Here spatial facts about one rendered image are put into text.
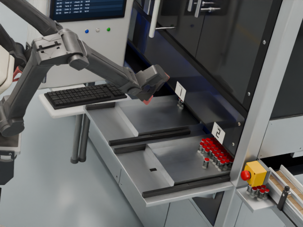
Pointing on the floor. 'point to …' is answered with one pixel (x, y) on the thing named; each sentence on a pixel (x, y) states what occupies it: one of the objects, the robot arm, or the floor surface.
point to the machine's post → (262, 105)
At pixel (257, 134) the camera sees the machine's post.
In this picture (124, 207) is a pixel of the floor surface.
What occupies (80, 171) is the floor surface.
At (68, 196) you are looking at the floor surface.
